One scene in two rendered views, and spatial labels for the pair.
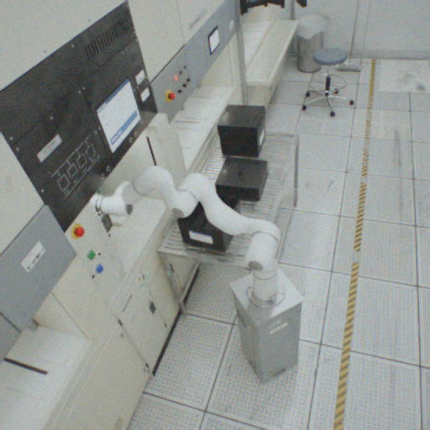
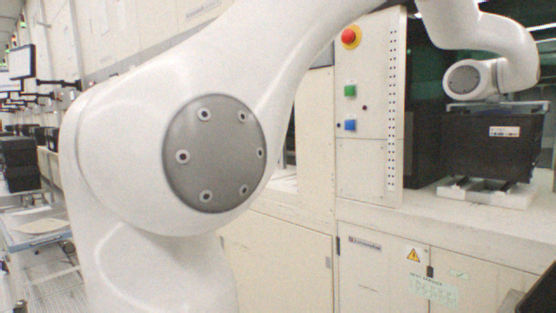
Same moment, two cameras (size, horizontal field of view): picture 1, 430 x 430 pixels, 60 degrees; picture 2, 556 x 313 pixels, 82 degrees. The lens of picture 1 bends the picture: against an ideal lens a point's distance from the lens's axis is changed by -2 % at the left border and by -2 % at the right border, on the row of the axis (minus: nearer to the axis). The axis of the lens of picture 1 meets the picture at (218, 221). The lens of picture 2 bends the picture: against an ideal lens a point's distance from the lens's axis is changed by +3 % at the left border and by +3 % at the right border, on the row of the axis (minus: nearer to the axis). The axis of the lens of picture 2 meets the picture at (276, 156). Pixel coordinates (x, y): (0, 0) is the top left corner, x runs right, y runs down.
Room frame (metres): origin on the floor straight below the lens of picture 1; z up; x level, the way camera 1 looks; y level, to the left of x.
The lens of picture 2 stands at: (1.25, -0.38, 1.15)
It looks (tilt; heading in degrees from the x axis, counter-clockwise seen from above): 8 degrees down; 112
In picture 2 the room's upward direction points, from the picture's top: 2 degrees counter-clockwise
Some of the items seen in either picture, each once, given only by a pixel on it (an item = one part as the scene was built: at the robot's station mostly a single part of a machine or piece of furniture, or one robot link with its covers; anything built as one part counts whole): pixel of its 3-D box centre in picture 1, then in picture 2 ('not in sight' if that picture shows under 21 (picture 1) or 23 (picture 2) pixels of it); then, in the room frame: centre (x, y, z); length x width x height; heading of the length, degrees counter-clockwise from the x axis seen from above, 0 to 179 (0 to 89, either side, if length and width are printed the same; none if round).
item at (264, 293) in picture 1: (264, 280); not in sight; (1.06, -0.17, 0.85); 0.19 x 0.19 x 0.18
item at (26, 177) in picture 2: not in sight; (22, 176); (-2.35, 1.59, 0.59); 0.30 x 0.28 x 0.26; 155
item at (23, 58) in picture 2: not in sight; (46, 69); (-1.72, 1.57, 1.59); 0.50 x 0.41 x 0.36; 65
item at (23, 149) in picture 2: not in sight; (19, 151); (-2.35, 1.59, 0.85); 0.30 x 0.28 x 0.26; 154
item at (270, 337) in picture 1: (268, 327); not in sight; (1.06, -0.17, 0.38); 0.28 x 0.28 x 0.76; 20
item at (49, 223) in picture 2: not in sight; (43, 224); (-0.96, 0.90, 0.47); 0.31 x 0.23 x 0.02; 176
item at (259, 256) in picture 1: (261, 259); (149, 205); (1.03, -0.16, 1.07); 0.19 x 0.12 x 0.24; 153
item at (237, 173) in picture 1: (241, 176); not in sight; (1.91, -0.20, 0.83); 0.29 x 0.29 x 0.13; 66
